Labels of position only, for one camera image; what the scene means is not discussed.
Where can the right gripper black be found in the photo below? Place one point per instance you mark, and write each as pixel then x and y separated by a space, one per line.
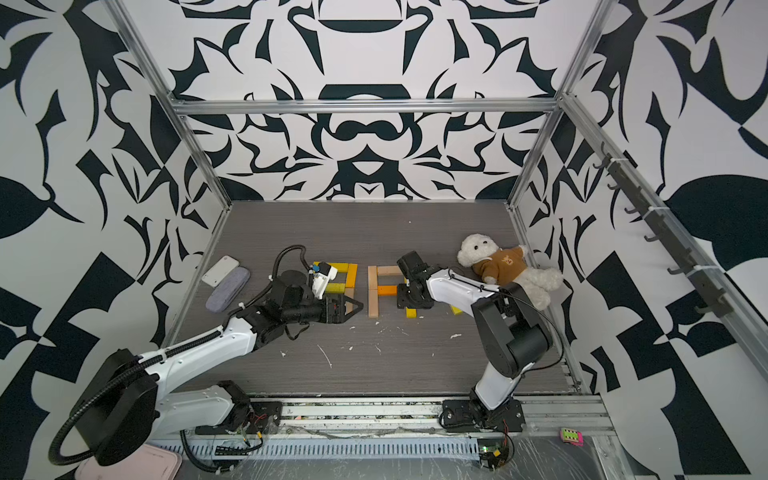
pixel 402 301

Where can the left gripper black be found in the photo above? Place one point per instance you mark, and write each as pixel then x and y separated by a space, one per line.
pixel 340 316

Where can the amber orange block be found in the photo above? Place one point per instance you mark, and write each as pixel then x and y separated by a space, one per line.
pixel 351 275

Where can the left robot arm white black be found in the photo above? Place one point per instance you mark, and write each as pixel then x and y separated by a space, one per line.
pixel 134 398

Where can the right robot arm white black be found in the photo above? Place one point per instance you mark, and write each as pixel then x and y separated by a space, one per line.
pixel 513 333

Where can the purple grey pouch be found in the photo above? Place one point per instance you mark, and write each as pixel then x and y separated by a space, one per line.
pixel 227 290

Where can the white small device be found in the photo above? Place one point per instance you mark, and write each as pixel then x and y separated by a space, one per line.
pixel 219 271

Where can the white teddy bear brown shirt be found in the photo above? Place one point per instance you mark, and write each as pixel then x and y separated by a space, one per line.
pixel 497 266

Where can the green circuit board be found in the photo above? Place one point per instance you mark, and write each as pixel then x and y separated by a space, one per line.
pixel 495 453

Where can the pink tray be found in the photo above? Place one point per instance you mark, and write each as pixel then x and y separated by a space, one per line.
pixel 147 463

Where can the pink green small gadget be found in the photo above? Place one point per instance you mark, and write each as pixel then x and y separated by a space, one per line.
pixel 571 436

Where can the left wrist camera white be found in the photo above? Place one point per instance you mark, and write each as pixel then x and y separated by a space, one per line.
pixel 322 274

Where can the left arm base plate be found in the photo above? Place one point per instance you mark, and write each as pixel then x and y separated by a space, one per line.
pixel 261 416

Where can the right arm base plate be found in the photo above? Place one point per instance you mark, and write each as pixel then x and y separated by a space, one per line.
pixel 461 416

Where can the aluminium front rail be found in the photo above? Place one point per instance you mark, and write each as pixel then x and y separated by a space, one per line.
pixel 346 417

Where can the grey hook rail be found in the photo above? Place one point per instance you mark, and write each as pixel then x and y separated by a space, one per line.
pixel 689 260

